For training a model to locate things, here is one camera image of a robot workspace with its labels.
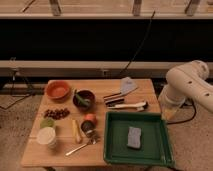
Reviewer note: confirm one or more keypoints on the crumpled silver foil piece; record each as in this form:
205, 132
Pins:
93, 135

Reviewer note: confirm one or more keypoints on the metal spoon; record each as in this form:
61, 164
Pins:
90, 142

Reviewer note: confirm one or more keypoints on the black striped eraser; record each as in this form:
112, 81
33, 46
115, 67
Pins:
113, 99

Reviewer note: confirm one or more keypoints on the grey sponge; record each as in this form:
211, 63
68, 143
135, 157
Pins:
134, 137

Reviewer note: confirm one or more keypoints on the green round lid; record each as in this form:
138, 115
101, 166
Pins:
47, 122

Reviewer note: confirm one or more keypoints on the white brush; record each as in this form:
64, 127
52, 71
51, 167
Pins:
138, 106

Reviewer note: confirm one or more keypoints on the light blue cloth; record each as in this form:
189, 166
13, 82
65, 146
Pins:
127, 85

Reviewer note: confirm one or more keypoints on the green plastic tray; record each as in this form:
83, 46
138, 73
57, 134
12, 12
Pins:
155, 147

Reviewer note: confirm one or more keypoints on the white plastic cup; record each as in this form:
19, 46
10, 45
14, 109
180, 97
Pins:
47, 136

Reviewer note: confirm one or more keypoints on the orange clay bowl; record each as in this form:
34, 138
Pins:
56, 90

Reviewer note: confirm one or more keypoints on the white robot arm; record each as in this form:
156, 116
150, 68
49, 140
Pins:
186, 81

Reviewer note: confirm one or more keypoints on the green pepper in bowl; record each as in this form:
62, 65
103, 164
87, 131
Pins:
81, 100

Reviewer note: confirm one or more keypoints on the orange metal cup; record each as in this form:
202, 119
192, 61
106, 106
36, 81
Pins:
89, 122

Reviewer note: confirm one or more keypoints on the dark brown bowl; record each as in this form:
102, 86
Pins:
87, 95

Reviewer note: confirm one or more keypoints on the bunch of dark grapes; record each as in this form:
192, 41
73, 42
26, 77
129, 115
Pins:
56, 114

